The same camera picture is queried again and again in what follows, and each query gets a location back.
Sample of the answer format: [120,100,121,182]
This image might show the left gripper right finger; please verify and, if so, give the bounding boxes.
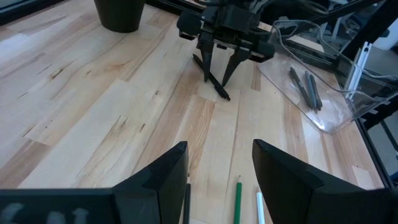
[252,139,398,224]

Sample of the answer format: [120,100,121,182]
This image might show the clear plastic bin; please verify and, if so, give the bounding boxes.
[256,19,398,135]

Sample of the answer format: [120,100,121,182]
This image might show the green pencil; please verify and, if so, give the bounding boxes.
[233,174,243,224]

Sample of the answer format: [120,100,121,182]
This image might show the blue pen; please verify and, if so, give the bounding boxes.
[303,70,318,110]

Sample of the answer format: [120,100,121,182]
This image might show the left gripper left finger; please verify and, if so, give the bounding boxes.
[0,141,190,224]

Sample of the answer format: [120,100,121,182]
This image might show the white metal profile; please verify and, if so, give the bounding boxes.
[344,41,373,100]

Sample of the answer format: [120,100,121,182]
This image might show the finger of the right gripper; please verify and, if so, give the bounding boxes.
[198,39,215,82]
[221,48,251,88]

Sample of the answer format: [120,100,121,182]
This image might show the white pencil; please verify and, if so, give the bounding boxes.
[255,185,266,224]

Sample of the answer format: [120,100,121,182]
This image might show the black plant pot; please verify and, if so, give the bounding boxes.
[93,0,146,34]

